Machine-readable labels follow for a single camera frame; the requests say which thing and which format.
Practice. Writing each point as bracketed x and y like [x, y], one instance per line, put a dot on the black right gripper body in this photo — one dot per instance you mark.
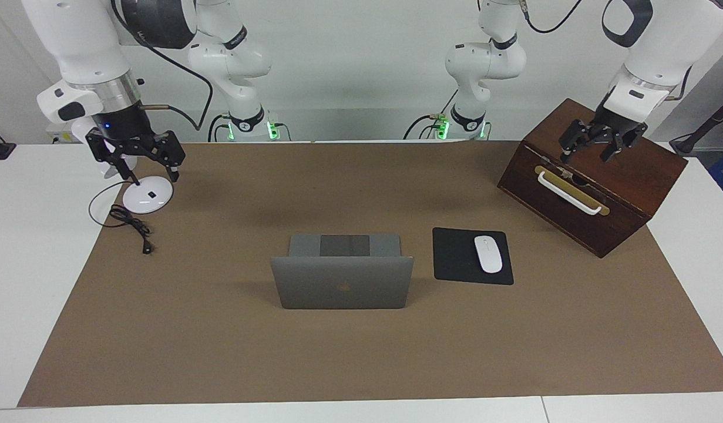
[123, 129]

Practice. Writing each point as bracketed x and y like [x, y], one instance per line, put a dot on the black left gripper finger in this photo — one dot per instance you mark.
[575, 135]
[616, 147]

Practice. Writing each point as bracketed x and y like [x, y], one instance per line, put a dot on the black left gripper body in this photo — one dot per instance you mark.
[616, 126]

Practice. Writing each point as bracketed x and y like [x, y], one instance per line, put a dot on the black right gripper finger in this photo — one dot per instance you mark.
[172, 153]
[106, 147]

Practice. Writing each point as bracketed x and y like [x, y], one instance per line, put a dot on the grey laptop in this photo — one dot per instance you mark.
[343, 282]

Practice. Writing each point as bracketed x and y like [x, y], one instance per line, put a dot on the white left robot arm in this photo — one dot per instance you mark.
[661, 35]

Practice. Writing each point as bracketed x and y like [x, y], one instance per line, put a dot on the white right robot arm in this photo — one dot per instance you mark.
[79, 41]

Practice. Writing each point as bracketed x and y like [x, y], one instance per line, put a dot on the white power strip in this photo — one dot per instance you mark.
[59, 136]

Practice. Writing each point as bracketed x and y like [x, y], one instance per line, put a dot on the white desk lamp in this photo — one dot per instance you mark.
[147, 200]

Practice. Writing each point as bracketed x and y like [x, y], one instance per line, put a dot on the dark brown wooden box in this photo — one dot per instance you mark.
[637, 197]

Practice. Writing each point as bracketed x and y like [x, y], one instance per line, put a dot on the black stand leg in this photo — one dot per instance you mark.
[708, 126]

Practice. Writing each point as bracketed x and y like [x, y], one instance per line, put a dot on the white computer mouse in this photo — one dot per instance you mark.
[488, 255]

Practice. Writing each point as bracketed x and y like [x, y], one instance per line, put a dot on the black mouse pad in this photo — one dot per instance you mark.
[455, 258]

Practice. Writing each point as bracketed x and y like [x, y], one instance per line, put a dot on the brown table mat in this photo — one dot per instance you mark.
[220, 352]

